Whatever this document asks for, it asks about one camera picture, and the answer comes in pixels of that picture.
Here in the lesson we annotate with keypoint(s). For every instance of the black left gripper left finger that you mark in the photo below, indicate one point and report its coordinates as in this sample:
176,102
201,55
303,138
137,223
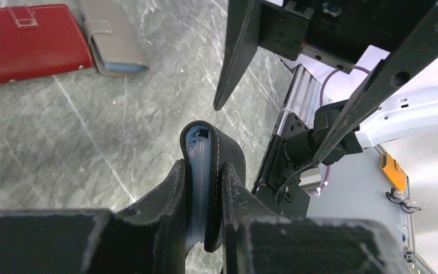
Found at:
148,236

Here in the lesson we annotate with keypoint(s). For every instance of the aluminium table edge rail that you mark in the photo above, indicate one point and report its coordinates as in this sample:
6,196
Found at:
302,100

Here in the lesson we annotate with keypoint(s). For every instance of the grey leather card holder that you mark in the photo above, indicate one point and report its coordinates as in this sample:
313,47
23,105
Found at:
112,38

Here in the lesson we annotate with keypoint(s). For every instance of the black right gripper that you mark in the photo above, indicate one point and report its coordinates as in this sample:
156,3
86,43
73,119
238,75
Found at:
336,33

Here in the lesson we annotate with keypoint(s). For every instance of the red leather card holder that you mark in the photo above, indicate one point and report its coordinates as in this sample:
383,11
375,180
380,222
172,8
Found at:
40,41

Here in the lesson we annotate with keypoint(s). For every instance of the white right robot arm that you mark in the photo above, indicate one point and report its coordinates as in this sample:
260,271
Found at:
399,116

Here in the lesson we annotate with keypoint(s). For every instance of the orange tool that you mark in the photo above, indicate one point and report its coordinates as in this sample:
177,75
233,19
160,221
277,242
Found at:
394,172

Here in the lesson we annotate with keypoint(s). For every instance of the black leather card holder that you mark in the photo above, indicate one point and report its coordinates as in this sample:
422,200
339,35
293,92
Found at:
206,150

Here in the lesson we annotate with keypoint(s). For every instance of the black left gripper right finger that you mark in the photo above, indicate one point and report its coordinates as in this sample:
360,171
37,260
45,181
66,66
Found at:
256,240

